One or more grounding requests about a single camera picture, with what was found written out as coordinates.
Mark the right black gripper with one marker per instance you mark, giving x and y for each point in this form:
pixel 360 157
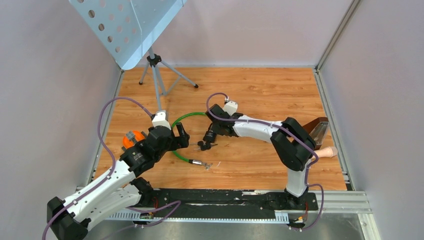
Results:
pixel 216 130

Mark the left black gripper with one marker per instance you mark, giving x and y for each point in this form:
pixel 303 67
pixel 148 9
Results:
pixel 179 141

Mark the black padlock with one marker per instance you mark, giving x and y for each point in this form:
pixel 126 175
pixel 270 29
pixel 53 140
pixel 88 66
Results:
pixel 210 136

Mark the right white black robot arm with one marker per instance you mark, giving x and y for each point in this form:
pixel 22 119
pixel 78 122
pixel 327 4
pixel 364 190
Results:
pixel 292 143

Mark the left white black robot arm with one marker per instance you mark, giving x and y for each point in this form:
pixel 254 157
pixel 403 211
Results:
pixel 119 187

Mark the small silver keys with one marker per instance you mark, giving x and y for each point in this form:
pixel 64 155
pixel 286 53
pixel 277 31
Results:
pixel 207 166

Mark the orange grey brick toy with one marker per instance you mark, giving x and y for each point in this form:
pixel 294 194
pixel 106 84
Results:
pixel 131 138

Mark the pink cylinder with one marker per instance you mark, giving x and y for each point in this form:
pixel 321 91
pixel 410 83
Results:
pixel 327 152

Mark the light blue music stand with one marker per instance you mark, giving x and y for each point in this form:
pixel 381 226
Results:
pixel 128 30

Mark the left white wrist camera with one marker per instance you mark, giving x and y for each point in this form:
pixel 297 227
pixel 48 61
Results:
pixel 160 118

